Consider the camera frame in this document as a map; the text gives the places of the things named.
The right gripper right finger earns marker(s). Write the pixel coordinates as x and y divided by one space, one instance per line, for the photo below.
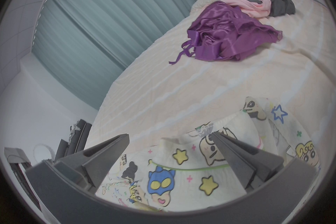
236 160

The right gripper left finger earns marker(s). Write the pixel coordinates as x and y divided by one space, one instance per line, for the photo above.
105 158

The white printed pyjama top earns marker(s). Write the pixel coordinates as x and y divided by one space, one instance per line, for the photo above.
183 165

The bed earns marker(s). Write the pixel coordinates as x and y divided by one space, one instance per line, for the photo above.
210 81

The dark grey chest of drawers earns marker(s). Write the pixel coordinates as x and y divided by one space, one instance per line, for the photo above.
76 139

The purple satin garment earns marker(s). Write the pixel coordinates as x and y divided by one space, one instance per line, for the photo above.
231 31

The pink and grey garment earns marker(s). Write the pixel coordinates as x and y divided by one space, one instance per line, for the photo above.
252 5

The black garment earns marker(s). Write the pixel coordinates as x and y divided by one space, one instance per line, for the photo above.
280 3

